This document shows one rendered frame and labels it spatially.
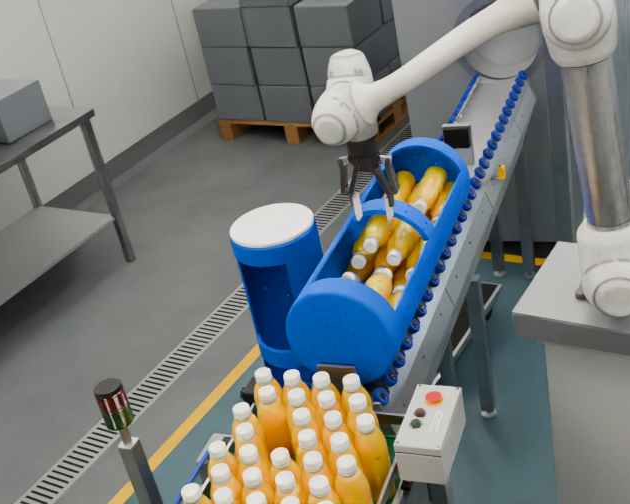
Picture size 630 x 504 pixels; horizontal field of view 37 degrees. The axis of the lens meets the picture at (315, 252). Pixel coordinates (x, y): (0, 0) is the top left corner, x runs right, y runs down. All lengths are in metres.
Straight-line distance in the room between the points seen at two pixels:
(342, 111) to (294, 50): 4.00
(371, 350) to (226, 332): 2.23
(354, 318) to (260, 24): 4.02
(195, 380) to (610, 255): 2.51
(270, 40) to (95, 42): 1.13
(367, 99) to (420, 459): 0.77
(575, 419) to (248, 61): 4.19
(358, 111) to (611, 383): 0.94
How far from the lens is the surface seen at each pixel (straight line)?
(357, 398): 2.08
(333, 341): 2.31
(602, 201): 2.05
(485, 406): 3.64
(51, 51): 6.05
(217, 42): 6.34
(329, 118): 2.01
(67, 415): 4.30
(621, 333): 2.28
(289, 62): 6.07
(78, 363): 4.61
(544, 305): 2.36
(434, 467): 1.98
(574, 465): 2.68
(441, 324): 2.70
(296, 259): 2.95
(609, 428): 2.55
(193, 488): 1.98
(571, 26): 1.85
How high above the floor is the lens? 2.41
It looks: 29 degrees down
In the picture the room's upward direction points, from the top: 12 degrees counter-clockwise
